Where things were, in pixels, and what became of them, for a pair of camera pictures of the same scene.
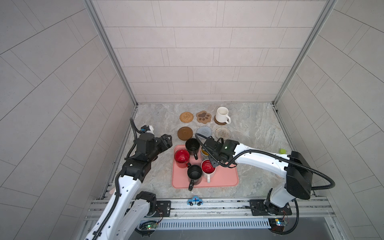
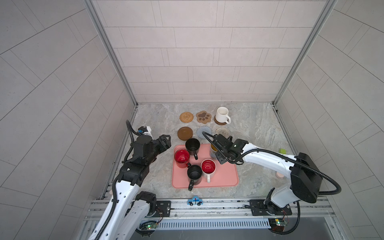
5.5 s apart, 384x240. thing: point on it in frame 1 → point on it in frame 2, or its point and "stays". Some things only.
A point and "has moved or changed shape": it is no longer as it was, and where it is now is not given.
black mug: x=192 y=145 stays
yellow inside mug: x=204 y=155 has moved or changed shape
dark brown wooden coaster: x=185 y=133 stays
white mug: x=222 y=116 stays
